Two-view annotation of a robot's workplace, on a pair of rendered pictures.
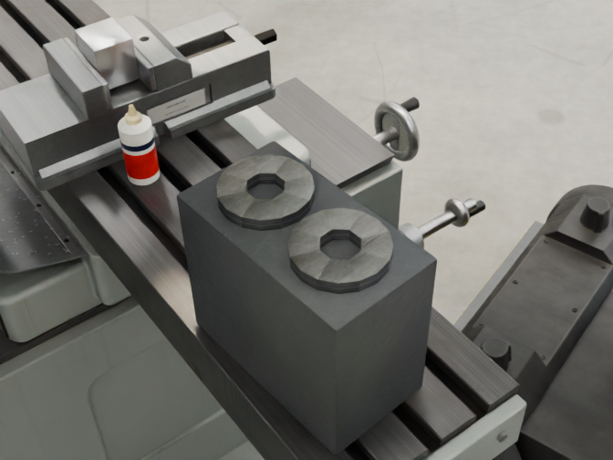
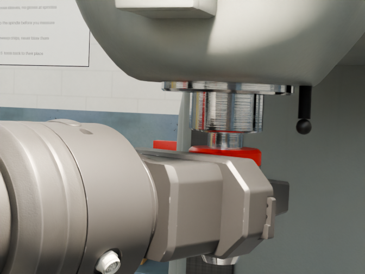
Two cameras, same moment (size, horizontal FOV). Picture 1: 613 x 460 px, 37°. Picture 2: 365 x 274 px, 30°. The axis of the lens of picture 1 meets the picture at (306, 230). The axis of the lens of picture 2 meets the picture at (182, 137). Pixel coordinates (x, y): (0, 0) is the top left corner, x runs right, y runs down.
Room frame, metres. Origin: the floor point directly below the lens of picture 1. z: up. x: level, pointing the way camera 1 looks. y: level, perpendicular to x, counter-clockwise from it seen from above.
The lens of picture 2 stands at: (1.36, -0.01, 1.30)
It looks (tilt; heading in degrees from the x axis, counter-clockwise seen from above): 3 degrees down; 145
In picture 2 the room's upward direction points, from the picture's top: 2 degrees clockwise
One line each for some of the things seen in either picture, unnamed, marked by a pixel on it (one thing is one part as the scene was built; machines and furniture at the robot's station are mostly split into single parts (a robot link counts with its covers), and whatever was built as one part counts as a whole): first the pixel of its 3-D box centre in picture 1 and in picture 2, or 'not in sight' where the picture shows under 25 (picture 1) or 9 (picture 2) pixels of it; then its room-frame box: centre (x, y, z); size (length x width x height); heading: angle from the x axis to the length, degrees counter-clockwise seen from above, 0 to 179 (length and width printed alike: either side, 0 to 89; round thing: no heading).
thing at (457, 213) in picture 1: (440, 222); not in sight; (1.21, -0.25, 0.48); 0.22 x 0.06 x 0.06; 125
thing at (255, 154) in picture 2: not in sight; (224, 155); (1.01, 0.27, 1.26); 0.05 x 0.05 x 0.01
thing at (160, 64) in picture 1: (149, 50); not in sight; (1.01, 0.20, 0.99); 0.12 x 0.06 x 0.04; 33
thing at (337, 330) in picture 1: (304, 289); not in sight; (0.59, 0.00, 1.00); 0.22 x 0.12 x 0.20; 40
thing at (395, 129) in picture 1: (381, 139); not in sight; (1.30, -0.14, 0.60); 0.16 x 0.12 x 0.12; 125
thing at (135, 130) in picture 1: (138, 141); not in sight; (0.87, 0.20, 0.96); 0.04 x 0.04 x 0.11
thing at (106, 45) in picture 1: (107, 54); not in sight; (0.98, 0.25, 1.01); 0.06 x 0.05 x 0.06; 33
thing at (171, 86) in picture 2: not in sight; (227, 87); (1.01, 0.27, 1.31); 0.09 x 0.09 x 0.01
